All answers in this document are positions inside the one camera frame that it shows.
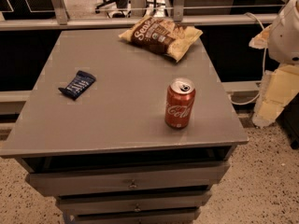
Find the middle grey drawer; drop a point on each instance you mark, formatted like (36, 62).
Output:
(136, 202)

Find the grey drawer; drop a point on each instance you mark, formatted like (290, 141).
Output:
(143, 217)
(129, 178)
(136, 202)

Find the top grey drawer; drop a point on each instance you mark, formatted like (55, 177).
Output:
(129, 178)

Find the grey drawer cabinet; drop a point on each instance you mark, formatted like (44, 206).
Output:
(118, 122)

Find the brown and yellow chip bag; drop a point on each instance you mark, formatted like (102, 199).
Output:
(162, 36)

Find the grey metal railing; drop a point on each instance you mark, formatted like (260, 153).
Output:
(55, 14)

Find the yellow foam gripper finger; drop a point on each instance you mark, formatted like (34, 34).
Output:
(278, 88)
(260, 41)

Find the dark blue snack bar wrapper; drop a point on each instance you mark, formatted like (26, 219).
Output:
(80, 83)

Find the red coke can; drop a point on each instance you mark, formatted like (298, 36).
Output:
(179, 101)

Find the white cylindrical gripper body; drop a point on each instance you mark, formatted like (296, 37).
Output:
(285, 36)

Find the bottom grey drawer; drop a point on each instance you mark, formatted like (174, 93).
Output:
(143, 217)

